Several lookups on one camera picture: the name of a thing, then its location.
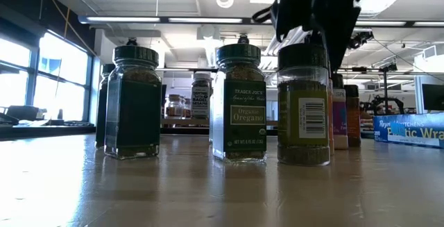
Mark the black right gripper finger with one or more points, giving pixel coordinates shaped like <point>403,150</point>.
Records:
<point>340,36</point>

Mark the orange spice jar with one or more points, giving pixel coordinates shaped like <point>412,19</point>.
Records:
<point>331,116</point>

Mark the black lid orange label jar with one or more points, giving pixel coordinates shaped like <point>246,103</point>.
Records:
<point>353,119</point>

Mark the black lid yellow-green label jar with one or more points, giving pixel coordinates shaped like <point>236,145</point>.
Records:
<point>303,143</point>

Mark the green label spice jar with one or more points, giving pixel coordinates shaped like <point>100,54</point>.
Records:
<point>100,116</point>
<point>133,116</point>

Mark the organic oregano spice jar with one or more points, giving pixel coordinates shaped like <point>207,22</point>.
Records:
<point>244,133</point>

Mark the cork lid saffron glass jar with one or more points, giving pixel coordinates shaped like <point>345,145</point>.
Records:
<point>173,107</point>

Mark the long ceiling light bar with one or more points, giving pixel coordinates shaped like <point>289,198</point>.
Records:
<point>156,20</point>

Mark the small black ceiling sensor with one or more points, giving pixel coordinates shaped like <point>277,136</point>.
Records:
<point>132,42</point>
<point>243,39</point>

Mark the background black robot arms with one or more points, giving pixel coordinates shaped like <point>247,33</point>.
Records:
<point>381,102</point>

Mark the black computer monitor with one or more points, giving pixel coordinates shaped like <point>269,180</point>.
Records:
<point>433,96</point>

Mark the blue plastic wrap box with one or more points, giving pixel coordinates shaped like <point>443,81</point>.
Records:
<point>409,130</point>

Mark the small glass spice jar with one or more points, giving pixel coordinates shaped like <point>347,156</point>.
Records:
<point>186,108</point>

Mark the black device on counter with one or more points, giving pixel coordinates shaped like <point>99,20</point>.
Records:
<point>21,114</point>

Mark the dark window counter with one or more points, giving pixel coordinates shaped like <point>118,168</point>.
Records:
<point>34,131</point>

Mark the black ceiling mounted camera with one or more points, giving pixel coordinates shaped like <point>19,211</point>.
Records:
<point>360,40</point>

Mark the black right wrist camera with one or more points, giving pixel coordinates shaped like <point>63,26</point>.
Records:
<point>288,15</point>

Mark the black metal stand frame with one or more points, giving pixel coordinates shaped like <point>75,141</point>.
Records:
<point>385,88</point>

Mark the large window with dark frame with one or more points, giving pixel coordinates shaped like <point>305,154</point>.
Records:
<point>62,81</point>

